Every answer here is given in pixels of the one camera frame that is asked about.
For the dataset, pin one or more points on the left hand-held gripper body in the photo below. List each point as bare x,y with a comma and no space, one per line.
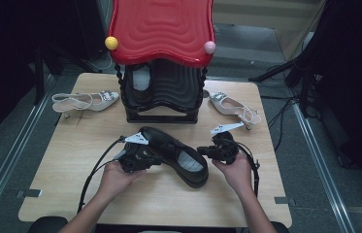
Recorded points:
135,157

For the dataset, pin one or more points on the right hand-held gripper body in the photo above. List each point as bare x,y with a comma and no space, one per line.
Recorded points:
225,147

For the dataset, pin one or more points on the black leather shoe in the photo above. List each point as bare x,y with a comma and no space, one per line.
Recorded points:
141,93
169,145

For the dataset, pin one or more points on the beige slingback heeled shoe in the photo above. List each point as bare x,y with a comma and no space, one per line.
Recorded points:
233,106
84,103

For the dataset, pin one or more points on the red and black shoe rack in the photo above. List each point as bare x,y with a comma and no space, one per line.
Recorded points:
162,32

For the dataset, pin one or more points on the person's left hand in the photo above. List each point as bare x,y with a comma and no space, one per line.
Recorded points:
115,181

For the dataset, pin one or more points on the person's right hand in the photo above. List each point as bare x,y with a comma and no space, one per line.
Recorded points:
240,174

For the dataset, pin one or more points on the small grey round disc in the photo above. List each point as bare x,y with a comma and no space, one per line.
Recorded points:
205,94

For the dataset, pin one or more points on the grey tape strip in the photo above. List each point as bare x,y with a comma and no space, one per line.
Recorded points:
29,193
284,201

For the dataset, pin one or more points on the black chair armrest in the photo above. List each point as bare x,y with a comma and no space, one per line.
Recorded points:
47,225
281,227

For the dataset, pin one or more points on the black metal stand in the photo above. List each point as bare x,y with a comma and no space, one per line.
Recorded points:
301,74
39,74

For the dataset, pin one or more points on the dark curtain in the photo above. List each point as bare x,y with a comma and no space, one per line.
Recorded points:
4,64
356,81

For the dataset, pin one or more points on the metal floor rail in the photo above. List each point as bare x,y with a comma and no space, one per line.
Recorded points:
13,152
321,168

